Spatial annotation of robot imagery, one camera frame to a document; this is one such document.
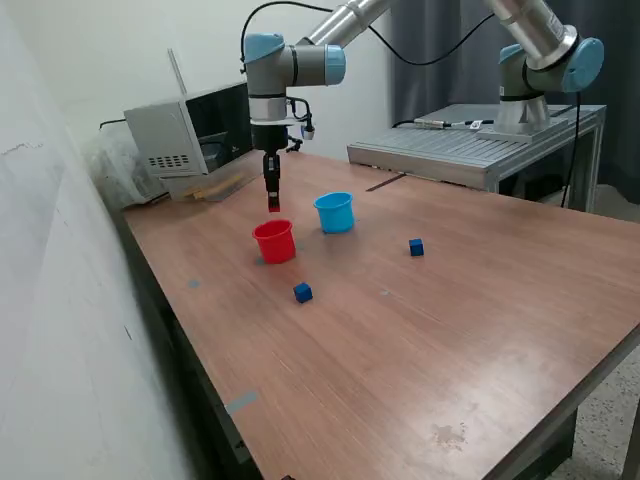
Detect dark grey curtain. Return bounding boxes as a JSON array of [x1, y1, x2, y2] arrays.
[[389, 0, 640, 206]]

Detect silver microwave oven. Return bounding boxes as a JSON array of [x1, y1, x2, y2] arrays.
[[123, 82, 257, 177]]

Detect blue plastic cup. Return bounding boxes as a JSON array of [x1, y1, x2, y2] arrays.
[[313, 191, 357, 235]]

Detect black cable with metal connector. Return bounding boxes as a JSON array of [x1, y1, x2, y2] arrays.
[[391, 117, 496, 131]]

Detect long grey tape piece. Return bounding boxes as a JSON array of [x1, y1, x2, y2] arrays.
[[224, 390, 259, 416]]

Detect aluminium robot base table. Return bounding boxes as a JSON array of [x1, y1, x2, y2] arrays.
[[347, 103, 608, 214]]

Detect black hanging cable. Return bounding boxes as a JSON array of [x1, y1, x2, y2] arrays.
[[557, 89, 584, 209]]

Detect crumpled clear plastic bag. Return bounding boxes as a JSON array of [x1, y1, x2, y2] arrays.
[[82, 127, 169, 211]]

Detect thin white rod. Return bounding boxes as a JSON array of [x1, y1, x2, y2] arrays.
[[167, 48, 189, 96]]

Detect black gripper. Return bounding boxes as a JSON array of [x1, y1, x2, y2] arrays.
[[250, 123, 290, 212]]

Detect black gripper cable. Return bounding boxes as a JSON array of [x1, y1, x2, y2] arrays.
[[240, 1, 497, 66]]

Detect dark flat strip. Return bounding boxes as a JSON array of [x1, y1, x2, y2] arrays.
[[365, 172, 407, 193]]

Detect wooden sticks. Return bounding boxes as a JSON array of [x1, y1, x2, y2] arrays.
[[187, 172, 246, 201]]

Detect red plastic cup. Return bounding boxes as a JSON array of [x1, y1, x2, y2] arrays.
[[251, 218, 297, 265]]

